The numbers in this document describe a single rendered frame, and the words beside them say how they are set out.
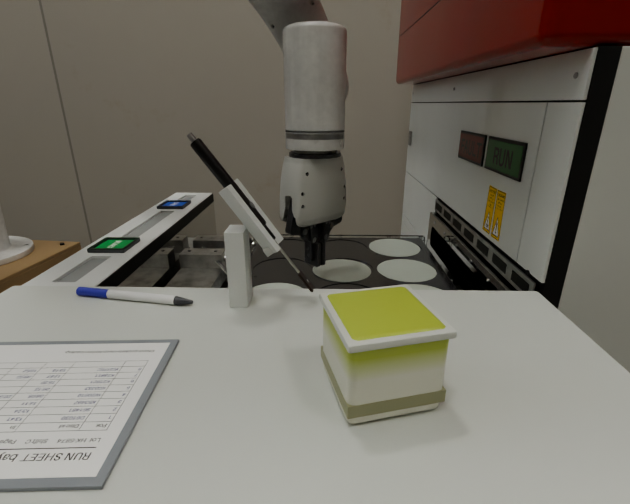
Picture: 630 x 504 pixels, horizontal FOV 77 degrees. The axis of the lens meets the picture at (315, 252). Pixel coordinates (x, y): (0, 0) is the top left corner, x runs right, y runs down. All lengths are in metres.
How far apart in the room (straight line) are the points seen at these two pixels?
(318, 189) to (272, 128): 1.98
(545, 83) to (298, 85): 0.29
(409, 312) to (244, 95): 2.34
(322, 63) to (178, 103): 2.19
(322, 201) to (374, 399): 0.36
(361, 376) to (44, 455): 0.20
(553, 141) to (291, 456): 0.42
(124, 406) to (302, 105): 0.40
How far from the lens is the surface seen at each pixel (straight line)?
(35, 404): 0.36
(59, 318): 0.48
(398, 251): 0.78
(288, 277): 0.66
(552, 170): 0.51
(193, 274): 0.75
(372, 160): 2.51
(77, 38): 2.97
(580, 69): 0.50
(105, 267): 0.61
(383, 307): 0.29
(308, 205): 0.56
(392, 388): 0.28
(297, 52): 0.55
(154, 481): 0.28
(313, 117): 0.54
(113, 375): 0.36
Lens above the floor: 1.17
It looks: 21 degrees down
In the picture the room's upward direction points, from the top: straight up
